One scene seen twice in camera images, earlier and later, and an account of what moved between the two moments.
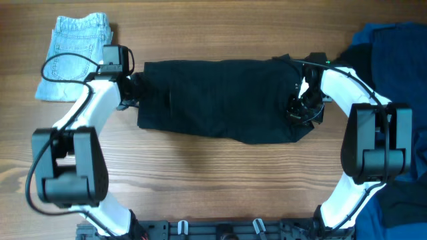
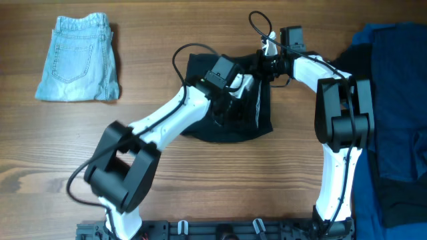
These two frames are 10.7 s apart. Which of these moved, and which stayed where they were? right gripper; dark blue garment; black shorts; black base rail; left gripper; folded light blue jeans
Moved: black shorts; right gripper; left gripper
Stayed: folded light blue jeans; black base rail; dark blue garment
